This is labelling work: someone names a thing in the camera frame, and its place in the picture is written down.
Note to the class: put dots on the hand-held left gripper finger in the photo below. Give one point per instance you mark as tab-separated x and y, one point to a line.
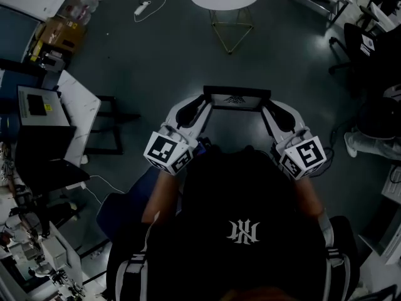
202	119
175	111

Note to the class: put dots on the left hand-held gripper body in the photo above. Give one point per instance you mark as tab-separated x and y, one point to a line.
169	152

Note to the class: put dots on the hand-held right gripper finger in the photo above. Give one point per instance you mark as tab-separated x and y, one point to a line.
274	122
291	118

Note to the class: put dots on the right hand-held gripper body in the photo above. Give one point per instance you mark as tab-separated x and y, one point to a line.
302	158

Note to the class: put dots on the black framed bird picture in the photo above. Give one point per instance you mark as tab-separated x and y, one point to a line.
236	89

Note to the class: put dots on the person's left forearm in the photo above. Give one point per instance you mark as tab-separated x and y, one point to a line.
159	196

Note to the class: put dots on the person's right forearm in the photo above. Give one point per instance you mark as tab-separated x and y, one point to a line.
308	196

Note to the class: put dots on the blue screen device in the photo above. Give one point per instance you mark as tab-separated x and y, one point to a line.
203	146

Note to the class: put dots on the dark blue chair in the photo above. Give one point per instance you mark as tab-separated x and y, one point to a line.
125	205

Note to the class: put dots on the white marble top table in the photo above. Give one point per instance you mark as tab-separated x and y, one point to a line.
80	105

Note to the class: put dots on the white power strip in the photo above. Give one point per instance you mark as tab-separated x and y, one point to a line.
76	186
142	8

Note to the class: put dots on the black office chair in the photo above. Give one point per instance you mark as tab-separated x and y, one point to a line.
360	33

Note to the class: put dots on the white box machine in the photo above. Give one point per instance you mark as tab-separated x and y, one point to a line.
56	114

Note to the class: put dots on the black case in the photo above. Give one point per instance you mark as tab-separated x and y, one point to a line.
44	155

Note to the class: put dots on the grey device box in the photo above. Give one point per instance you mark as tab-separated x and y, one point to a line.
51	60

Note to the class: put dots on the cardboard box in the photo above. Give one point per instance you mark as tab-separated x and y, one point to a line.
61	33

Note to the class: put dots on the cluttered white workbench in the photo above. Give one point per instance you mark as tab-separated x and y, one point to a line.
53	256

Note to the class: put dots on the blue partition panel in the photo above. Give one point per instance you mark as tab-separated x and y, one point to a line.
15	36

